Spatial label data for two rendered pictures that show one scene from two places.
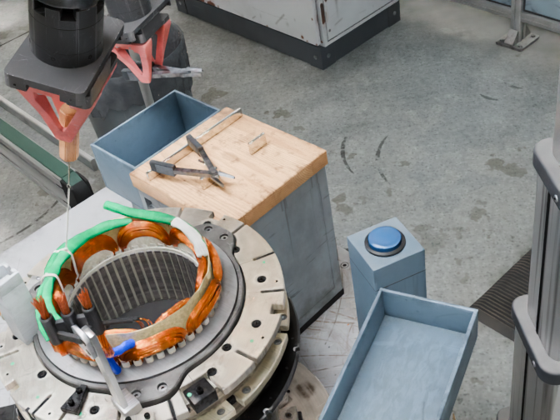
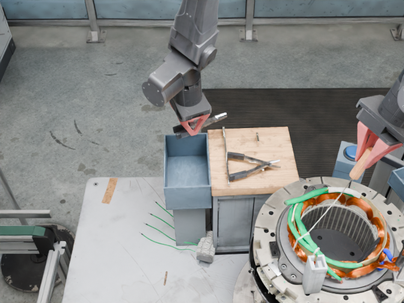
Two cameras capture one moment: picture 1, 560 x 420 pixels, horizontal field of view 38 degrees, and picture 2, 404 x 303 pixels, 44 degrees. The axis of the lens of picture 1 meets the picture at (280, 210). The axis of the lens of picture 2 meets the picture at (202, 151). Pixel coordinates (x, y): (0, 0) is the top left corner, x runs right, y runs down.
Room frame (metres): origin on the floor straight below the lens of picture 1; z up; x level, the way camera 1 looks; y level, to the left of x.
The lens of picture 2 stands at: (0.50, 0.76, 1.96)
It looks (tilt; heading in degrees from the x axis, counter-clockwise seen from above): 48 degrees down; 308
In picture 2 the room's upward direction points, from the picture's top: 1 degrees counter-clockwise
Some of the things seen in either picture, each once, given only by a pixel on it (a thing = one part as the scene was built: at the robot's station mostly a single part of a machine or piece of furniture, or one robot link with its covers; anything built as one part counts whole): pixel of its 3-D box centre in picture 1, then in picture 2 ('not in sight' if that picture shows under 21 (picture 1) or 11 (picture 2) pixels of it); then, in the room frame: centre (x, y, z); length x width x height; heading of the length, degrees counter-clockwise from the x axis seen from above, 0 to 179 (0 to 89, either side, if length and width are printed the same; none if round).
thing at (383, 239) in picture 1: (384, 238); (354, 151); (0.71, -0.12, 1.04); 0.04 x 0.04 x 0.01
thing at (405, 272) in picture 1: (391, 312); (343, 186); (0.71, -0.12, 0.91); 0.07 x 0.07 x 0.25; 16
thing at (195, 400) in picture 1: (200, 393); not in sight; (0.49, 0.11, 1.09); 0.03 x 0.02 x 0.02; 120
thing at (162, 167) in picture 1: (162, 167); (238, 175); (0.87, 0.14, 1.09); 0.04 x 0.01 x 0.02; 54
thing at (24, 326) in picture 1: (16, 305); (314, 275); (0.61, 0.29, 1.14); 0.03 x 0.03 x 0.09; 43
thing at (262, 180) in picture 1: (227, 168); (251, 159); (0.89, 0.06, 1.05); 0.20 x 0.19 x 0.02; 39
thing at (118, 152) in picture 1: (177, 199); (188, 195); (1.01, 0.16, 0.92); 0.17 x 0.11 x 0.28; 129
